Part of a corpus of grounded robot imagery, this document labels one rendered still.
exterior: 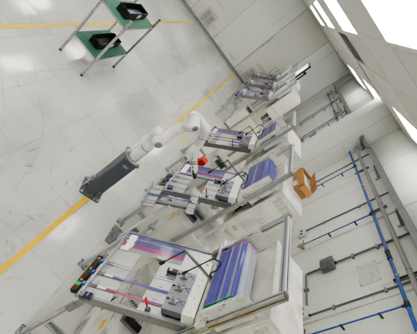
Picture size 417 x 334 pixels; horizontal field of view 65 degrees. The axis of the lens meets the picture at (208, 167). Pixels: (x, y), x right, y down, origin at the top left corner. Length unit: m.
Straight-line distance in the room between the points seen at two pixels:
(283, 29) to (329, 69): 1.97
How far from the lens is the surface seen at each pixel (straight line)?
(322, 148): 6.31
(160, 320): 2.18
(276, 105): 7.65
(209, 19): 11.90
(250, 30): 11.65
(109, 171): 3.41
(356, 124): 6.23
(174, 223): 3.55
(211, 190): 3.44
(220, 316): 1.98
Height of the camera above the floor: 2.63
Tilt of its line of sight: 26 degrees down
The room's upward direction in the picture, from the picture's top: 56 degrees clockwise
